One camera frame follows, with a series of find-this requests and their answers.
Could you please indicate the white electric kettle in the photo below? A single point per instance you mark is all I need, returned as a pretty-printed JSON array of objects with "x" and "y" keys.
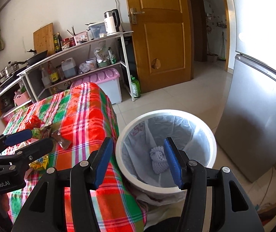
[{"x": 112, "y": 21}]

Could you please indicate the translucent bin liner bag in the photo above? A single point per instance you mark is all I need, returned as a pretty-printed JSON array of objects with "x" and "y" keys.
[{"x": 134, "y": 152}]

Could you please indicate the pink lid storage box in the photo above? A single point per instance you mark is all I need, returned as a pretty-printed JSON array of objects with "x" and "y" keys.
[{"x": 107, "y": 80}]

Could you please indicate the clear oil jug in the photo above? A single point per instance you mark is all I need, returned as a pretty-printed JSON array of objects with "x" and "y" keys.
[{"x": 69, "y": 67}]

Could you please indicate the brown wooden door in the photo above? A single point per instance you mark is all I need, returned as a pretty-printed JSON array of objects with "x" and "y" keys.
[{"x": 162, "y": 40}]

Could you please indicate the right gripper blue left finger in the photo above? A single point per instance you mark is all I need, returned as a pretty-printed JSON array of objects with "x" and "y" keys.
[{"x": 85, "y": 176}]

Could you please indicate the white round trash bin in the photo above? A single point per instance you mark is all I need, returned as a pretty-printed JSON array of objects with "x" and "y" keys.
[{"x": 144, "y": 149}]

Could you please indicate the green snack wrapper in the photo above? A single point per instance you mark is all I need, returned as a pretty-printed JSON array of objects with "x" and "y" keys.
[{"x": 37, "y": 133}]

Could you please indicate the steel steamer pot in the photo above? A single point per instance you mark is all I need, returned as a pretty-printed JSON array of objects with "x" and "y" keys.
[{"x": 10, "y": 68}]

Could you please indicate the green plastic bottle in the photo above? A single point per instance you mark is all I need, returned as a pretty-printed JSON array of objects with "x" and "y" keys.
[{"x": 135, "y": 85}]

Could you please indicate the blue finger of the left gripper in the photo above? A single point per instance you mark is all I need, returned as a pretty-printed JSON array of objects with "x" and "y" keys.
[
  {"x": 26, "y": 155},
  {"x": 14, "y": 139}
]

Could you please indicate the pink utensil holder box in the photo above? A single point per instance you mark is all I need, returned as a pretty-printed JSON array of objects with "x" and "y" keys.
[{"x": 81, "y": 37}]

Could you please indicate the dark sauce bottle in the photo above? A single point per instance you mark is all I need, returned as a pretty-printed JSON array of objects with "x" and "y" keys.
[{"x": 59, "y": 38}]

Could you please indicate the pink plastic basket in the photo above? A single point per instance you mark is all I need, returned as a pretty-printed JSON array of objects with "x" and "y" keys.
[{"x": 20, "y": 98}]

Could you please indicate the yellow label oil bottle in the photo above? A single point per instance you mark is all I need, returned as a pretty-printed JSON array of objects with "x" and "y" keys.
[{"x": 54, "y": 78}]

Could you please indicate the white metal kitchen shelf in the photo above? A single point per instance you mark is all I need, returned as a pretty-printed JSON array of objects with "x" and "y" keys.
[{"x": 36, "y": 89}]

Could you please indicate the white foam fruit net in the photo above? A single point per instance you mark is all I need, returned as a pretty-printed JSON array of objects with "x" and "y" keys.
[{"x": 159, "y": 166}]

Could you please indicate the yellow snack wrapper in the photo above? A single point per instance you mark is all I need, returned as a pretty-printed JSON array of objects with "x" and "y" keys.
[{"x": 40, "y": 164}]

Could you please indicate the wooden cutting board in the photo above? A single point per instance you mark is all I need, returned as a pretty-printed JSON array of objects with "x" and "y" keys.
[{"x": 43, "y": 39}]

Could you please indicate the red green plaid tablecloth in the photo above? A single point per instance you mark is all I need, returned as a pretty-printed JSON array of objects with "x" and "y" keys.
[{"x": 84, "y": 115}]

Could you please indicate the silver refrigerator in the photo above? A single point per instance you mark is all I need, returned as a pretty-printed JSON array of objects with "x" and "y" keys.
[{"x": 247, "y": 128}]

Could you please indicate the clear lidded container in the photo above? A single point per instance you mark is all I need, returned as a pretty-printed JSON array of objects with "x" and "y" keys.
[{"x": 97, "y": 30}]

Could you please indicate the brown foil wrapper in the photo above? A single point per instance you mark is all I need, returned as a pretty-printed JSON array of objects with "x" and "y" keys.
[{"x": 47, "y": 131}]

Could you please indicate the black frying pan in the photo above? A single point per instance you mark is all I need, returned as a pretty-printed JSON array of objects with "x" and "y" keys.
[{"x": 35, "y": 58}]

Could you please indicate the red plastic bag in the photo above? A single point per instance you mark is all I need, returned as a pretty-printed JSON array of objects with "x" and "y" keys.
[{"x": 32, "y": 123}]

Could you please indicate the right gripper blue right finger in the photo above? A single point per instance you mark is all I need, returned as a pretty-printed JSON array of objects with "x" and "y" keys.
[{"x": 191, "y": 176}]

